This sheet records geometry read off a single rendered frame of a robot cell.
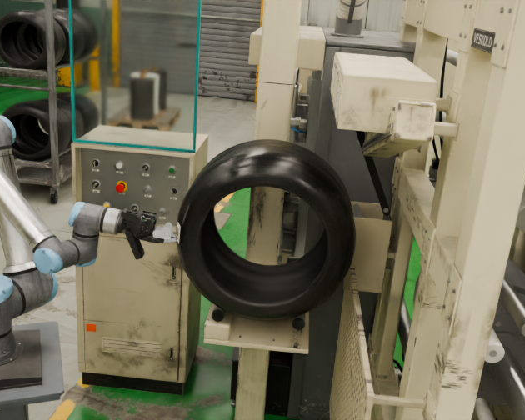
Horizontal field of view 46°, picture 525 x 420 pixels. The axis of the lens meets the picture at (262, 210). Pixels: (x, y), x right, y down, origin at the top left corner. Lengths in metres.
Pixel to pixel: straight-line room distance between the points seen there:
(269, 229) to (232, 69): 9.18
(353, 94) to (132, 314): 1.82
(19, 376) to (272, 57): 1.43
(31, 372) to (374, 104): 1.51
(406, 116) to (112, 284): 1.87
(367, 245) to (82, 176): 1.35
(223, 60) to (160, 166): 8.75
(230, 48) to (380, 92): 9.87
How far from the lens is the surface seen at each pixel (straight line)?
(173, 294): 3.00
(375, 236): 2.36
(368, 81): 1.65
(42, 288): 2.50
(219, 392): 3.34
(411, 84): 1.67
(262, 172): 1.92
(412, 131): 1.58
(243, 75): 11.46
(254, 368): 2.72
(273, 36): 2.26
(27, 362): 2.47
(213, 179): 1.96
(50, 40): 5.53
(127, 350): 3.22
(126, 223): 2.19
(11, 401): 2.36
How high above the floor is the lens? 1.98
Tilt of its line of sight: 20 degrees down
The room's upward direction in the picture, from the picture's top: 4 degrees clockwise
